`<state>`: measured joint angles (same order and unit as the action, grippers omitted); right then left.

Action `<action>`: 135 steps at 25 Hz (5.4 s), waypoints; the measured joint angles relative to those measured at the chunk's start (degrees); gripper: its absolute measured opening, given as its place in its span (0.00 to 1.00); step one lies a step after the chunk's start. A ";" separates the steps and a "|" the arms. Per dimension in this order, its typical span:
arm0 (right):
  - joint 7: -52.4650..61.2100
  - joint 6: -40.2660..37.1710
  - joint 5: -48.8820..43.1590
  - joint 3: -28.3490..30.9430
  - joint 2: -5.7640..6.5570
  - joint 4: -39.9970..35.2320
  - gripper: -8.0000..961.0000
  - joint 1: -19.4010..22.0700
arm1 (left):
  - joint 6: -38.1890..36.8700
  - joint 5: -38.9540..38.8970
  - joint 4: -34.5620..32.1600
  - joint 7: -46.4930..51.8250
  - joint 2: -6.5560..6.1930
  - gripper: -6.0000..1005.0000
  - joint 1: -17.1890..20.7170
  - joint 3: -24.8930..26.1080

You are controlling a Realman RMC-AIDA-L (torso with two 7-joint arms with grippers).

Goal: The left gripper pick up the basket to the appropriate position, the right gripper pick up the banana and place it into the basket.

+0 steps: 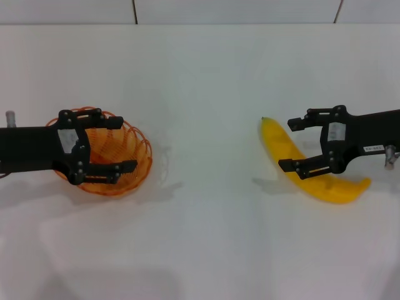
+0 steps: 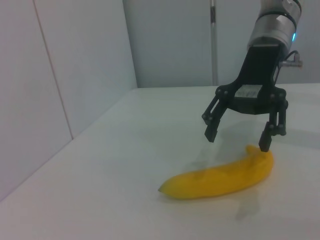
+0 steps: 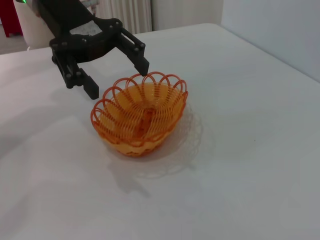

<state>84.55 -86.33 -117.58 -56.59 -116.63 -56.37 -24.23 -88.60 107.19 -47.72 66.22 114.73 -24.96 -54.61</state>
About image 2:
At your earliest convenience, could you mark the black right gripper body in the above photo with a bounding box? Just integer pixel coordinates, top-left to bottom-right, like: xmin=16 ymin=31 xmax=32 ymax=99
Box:
xmin=215 ymin=43 xmax=287 ymax=116

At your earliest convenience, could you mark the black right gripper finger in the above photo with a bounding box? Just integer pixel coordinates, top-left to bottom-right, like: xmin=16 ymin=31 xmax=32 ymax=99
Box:
xmin=258 ymin=94 xmax=289 ymax=153
xmin=201 ymin=92 xmax=228 ymax=144

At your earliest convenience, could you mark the yellow banana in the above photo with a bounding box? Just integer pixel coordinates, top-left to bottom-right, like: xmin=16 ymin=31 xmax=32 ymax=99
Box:
xmin=157 ymin=144 xmax=275 ymax=201

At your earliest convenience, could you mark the silver metal pole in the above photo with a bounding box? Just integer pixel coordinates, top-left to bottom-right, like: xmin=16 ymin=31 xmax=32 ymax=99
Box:
xmin=209 ymin=0 xmax=219 ymax=86

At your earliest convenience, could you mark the right gripper cable with connector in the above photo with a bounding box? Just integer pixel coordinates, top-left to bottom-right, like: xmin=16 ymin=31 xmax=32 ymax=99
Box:
xmin=281 ymin=50 xmax=304 ymax=69

